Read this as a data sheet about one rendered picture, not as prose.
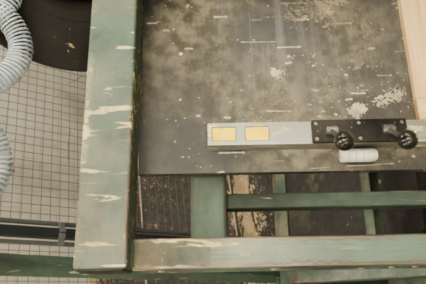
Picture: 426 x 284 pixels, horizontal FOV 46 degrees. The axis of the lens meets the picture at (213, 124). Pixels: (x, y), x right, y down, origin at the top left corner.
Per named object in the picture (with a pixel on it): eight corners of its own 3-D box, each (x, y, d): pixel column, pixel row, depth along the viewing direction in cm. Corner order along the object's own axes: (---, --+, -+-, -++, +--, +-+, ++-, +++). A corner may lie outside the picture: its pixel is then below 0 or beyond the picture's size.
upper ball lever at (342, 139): (338, 138, 107) (357, 152, 94) (321, 138, 107) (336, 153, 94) (339, 120, 107) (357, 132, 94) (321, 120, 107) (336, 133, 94)
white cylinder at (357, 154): (338, 164, 109) (375, 163, 109) (342, 160, 106) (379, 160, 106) (336, 151, 110) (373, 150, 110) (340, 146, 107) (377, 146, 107)
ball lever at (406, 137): (395, 137, 108) (421, 151, 94) (377, 137, 107) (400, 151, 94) (395, 119, 107) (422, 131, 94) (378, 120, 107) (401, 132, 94)
